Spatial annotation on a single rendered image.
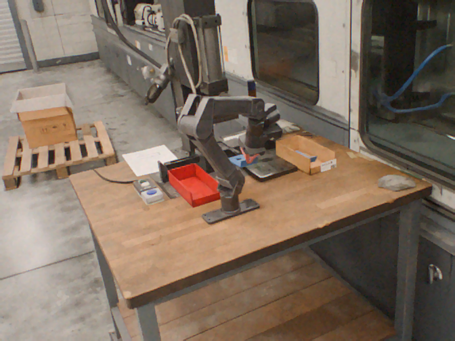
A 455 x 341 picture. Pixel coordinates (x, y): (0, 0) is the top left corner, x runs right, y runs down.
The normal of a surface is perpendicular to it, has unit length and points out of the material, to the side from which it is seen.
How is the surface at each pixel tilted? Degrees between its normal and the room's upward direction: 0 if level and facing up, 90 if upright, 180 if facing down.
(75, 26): 90
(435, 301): 90
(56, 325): 0
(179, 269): 0
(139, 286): 0
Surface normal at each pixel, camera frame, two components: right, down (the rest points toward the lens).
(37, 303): -0.10, -0.91
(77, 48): 0.39, 0.34
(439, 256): -0.91, 0.25
